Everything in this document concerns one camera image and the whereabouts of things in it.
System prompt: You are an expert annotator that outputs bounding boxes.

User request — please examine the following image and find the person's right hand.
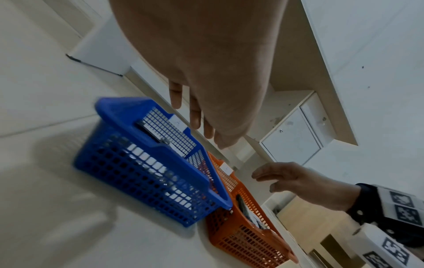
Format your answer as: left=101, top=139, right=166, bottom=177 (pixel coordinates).
left=251, top=162, right=362, bottom=212

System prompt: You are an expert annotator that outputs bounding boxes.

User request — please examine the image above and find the person's left hand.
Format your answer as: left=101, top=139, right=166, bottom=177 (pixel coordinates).
left=109, top=0, right=289, bottom=151

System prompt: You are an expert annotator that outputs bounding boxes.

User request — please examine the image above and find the orange plastic basket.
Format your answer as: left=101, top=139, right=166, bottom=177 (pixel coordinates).
left=205, top=151, right=299, bottom=268

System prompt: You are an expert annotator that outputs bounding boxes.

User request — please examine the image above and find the blue plastic basket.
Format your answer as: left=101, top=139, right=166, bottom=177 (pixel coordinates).
left=72, top=97, right=234, bottom=228

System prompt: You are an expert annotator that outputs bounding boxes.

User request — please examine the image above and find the brown cardboard box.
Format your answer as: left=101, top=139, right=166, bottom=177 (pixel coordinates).
left=276, top=196, right=365, bottom=268

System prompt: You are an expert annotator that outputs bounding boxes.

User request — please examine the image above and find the white cabinet door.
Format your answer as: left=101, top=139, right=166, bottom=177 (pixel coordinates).
left=259, top=92, right=337, bottom=164

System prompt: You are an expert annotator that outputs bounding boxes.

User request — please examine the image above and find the white desk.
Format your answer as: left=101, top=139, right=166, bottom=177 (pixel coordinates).
left=43, top=0, right=424, bottom=184

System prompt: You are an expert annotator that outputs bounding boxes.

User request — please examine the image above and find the door with white frame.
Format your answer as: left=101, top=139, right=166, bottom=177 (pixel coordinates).
left=43, top=0, right=100, bottom=40

